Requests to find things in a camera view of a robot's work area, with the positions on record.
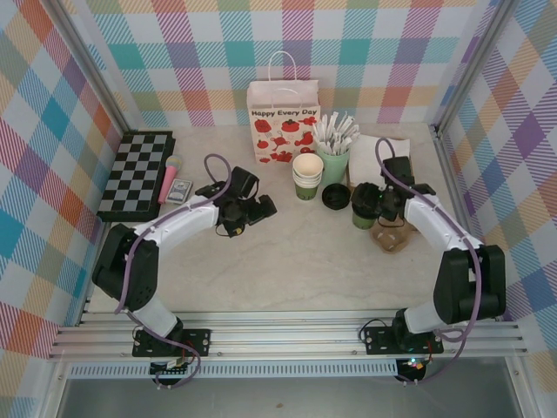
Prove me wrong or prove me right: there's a black plastic cup lid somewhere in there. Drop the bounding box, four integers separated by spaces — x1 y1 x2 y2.
351 183 384 218
320 182 350 210

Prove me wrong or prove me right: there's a brown cardboard cup carrier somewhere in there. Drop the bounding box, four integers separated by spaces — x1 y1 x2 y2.
368 216 417 256

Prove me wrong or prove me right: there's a white red printed paper bag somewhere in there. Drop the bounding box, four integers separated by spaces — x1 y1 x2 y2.
246 51 323 165

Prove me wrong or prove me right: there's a white paper napkin stack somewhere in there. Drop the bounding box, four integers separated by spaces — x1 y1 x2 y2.
349 133 413 188

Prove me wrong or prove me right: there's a brown cardboard napkin box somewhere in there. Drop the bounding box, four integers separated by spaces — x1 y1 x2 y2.
346 138 414 189

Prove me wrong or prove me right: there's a blue playing card box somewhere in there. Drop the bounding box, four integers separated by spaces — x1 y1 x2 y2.
165 177 196 206

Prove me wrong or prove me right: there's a stack of green paper cups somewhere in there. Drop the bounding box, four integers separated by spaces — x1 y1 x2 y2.
292 153 325 201

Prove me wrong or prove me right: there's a pink toy microphone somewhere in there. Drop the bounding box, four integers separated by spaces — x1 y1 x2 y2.
157 155 184 205

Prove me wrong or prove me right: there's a black and grey checkerboard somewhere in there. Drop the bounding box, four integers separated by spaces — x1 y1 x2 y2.
96 131 178 223

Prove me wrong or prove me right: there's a small green circuit board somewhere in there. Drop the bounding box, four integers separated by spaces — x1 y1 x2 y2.
150 359 192 376
398 356 427 374

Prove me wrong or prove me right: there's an aluminium side rail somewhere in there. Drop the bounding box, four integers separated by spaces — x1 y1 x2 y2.
434 124 497 321

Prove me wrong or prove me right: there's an aluminium frame post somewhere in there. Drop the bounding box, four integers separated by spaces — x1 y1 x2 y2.
430 0 513 136
51 0 144 134

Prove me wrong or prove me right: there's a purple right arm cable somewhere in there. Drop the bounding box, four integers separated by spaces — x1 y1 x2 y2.
374 138 483 387

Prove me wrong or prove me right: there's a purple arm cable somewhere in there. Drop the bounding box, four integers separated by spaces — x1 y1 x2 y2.
374 138 483 387
115 154 234 390

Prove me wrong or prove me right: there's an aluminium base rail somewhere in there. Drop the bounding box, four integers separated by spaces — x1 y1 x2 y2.
47 309 530 361

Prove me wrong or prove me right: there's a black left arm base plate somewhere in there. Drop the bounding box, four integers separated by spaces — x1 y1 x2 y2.
131 327 213 359

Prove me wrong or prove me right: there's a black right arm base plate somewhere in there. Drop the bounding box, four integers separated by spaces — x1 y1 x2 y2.
363 325 445 356

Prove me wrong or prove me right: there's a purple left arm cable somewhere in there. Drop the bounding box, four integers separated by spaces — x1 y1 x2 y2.
115 154 234 390

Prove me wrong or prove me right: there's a slotted grey cable duct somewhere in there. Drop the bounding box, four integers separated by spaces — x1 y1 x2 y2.
69 364 399 379

